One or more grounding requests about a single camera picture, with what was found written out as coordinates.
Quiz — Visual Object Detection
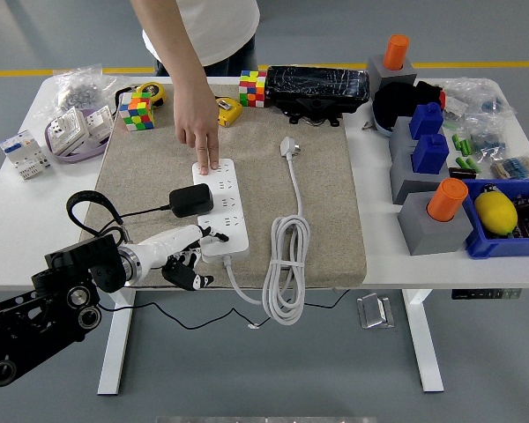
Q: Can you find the clear bag of screws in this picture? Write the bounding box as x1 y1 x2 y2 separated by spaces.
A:
43 64 131 121

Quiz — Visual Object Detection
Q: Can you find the black plug adapter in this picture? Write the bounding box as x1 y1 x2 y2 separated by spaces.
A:
168 182 215 219

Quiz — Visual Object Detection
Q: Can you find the black cloth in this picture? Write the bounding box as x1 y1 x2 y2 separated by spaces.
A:
372 79 444 134

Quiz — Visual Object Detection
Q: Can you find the orange cylinder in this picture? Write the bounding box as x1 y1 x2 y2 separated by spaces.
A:
383 34 411 72
426 177 470 223

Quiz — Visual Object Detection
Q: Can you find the grey stepped block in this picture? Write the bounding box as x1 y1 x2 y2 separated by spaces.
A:
388 117 451 205

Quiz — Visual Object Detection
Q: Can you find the person's right hand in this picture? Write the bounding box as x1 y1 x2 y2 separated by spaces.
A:
174 86 221 176

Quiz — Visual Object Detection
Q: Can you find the clear bag of blue parts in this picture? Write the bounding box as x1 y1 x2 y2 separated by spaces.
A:
463 113 513 160

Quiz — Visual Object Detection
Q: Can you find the grey-brown mat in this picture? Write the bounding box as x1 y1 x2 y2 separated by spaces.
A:
81 83 368 291

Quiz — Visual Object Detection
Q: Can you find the white blue circuit breaker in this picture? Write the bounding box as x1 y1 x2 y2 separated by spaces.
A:
0 130 52 181

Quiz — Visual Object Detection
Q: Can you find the silver metal piece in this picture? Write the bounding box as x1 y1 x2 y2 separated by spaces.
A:
355 293 397 330

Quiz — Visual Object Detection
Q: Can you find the grey block with hole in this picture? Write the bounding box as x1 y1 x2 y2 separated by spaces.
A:
397 191 474 257
367 56 418 92

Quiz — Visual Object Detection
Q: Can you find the colourful puzzle cube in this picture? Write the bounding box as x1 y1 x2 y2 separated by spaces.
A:
117 91 156 132
238 70 269 108

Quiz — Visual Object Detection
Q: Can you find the blue plastic bin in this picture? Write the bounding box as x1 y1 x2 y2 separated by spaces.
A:
460 177 529 260

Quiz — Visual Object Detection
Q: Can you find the yellow black tape measure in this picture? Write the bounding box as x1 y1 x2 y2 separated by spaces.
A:
134 81 167 109

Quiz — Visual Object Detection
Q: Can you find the clear bag of resistors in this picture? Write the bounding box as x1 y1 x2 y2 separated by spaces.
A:
489 152 529 182

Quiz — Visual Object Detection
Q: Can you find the yellow floor tape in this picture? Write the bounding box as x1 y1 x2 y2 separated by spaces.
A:
0 61 529 79

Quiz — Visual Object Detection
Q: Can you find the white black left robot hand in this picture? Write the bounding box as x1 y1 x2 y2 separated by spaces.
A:
134 223 230 292

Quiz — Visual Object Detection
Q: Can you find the blue peg block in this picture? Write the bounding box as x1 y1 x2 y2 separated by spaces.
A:
411 134 451 175
408 102 445 140

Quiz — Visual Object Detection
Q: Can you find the white wall socket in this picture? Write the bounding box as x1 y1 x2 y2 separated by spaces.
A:
85 106 116 143
46 108 91 157

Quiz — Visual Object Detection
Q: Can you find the black wrapped case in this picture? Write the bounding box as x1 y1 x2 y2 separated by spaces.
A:
264 65 371 110

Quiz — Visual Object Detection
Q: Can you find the black table control panel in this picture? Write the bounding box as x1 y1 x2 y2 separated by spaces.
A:
451 288 522 301

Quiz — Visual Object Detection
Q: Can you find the yellow lemon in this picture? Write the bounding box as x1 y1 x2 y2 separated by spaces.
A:
473 190 518 235

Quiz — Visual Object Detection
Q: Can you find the white table leg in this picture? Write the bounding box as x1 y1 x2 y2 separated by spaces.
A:
96 289 137 397
400 288 445 393

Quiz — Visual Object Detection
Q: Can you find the purple tray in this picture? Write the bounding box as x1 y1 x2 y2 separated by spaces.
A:
43 104 116 166

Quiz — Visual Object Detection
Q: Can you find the light blue bowl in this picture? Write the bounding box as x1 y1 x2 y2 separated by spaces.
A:
371 101 396 139

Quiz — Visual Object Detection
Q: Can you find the white power strip cord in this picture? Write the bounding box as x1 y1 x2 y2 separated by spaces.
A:
222 136 312 327

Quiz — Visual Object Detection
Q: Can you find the black metal bracket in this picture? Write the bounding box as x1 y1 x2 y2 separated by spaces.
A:
275 98 342 129

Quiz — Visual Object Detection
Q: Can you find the person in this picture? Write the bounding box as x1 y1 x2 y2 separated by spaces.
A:
141 0 261 78

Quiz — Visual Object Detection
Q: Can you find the white power strip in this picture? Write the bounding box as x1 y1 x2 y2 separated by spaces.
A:
191 158 250 265

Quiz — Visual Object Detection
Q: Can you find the yellow tape measure with strap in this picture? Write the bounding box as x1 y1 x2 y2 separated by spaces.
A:
215 96 244 128

